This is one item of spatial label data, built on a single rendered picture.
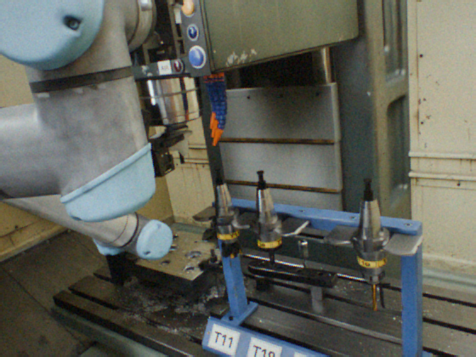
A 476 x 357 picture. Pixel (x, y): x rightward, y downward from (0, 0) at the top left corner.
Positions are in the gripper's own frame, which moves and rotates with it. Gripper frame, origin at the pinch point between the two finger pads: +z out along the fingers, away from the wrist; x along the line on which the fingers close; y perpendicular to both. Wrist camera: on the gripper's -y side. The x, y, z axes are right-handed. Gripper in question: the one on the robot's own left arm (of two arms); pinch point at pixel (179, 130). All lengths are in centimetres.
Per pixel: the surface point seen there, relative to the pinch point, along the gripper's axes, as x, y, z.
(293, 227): 37.2, 15.8, -15.5
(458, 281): 58, 82, 68
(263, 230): 30.9, 16.5, -17.0
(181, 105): 6.8, -7.6, -4.9
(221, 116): 18.6, -4.9, -6.4
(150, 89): 1.6, -12.6, -8.3
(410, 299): 59, 30, -14
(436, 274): 50, 81, 70
